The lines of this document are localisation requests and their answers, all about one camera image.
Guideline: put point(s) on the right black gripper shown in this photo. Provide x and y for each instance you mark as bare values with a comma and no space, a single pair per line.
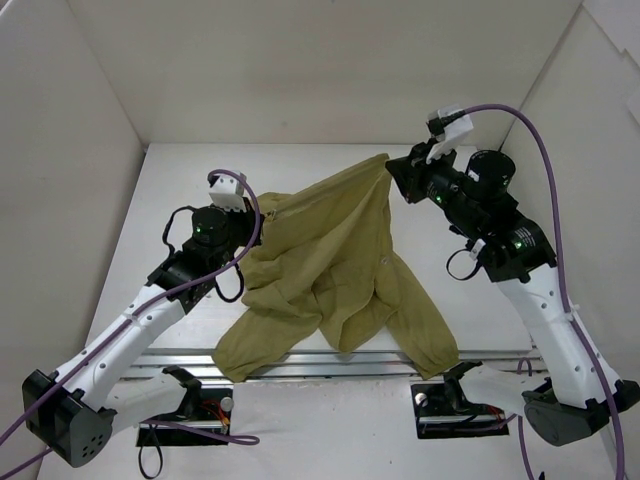
413,178

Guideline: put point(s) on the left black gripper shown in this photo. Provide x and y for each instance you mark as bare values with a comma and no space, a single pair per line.
251,215

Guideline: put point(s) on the olive green hooded jacket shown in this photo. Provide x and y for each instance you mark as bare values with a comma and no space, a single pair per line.
326,263

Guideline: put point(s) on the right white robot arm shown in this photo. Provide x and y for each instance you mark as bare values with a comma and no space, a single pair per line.
480,383

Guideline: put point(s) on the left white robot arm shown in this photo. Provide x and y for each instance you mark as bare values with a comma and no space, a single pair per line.
76,409

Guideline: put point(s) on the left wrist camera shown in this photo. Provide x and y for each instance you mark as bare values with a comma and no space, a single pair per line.
226,192

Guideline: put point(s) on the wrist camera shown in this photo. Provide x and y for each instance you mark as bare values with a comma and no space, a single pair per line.
448,127
226,192

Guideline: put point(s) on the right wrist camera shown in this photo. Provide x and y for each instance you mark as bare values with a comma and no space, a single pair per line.
448,127

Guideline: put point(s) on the front aluminium rail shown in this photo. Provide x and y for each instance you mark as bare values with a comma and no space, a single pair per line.
319,365

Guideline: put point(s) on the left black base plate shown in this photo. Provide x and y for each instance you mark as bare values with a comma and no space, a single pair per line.
206,416

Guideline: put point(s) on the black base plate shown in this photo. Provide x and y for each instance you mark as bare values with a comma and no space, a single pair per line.
206,416
441,411

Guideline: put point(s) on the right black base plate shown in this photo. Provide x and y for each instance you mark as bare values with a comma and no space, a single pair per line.
441,411

